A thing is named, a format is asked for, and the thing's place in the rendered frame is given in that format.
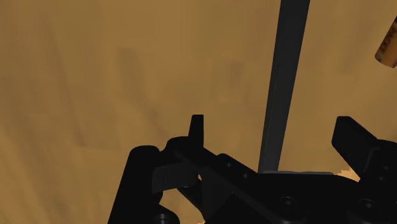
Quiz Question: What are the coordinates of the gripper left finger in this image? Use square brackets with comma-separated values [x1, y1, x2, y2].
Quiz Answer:
[108, 114, 259, 224]

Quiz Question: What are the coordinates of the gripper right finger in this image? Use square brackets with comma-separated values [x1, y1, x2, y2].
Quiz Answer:
[331, 116, 397, 224]

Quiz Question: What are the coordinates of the yellow brown printed box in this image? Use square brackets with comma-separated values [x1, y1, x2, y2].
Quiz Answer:
[374, 15, 397, 69]

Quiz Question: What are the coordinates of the dark grey long bar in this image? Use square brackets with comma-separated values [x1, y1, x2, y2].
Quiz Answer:
[258, 0, 311, 173]

